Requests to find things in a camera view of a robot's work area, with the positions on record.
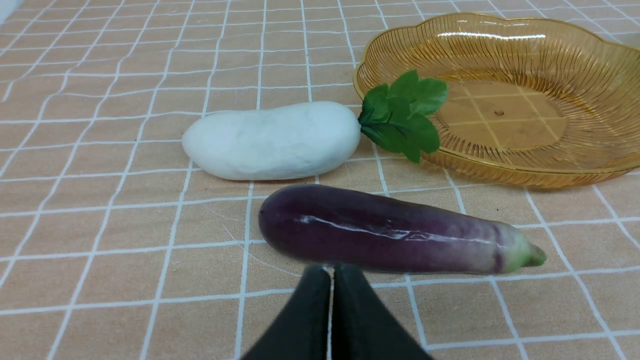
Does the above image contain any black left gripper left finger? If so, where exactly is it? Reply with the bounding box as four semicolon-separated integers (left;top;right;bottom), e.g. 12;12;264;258
242;265;331;360

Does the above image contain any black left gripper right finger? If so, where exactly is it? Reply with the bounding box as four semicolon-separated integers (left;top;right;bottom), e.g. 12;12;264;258
331;264;433;360

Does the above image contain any white radish with green leaves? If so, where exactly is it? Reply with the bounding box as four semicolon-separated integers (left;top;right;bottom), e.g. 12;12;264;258
182;70;449;182

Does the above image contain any checkered peach tablecloth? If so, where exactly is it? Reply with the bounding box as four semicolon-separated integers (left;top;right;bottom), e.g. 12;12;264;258
0;0;639;360

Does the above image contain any light purple eggplant green stem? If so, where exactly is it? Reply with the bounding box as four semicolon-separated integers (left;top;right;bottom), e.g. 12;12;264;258
258;183;547;275

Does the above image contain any amber ribbed glass plate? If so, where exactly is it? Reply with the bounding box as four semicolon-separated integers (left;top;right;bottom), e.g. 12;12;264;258
353;13;640;189

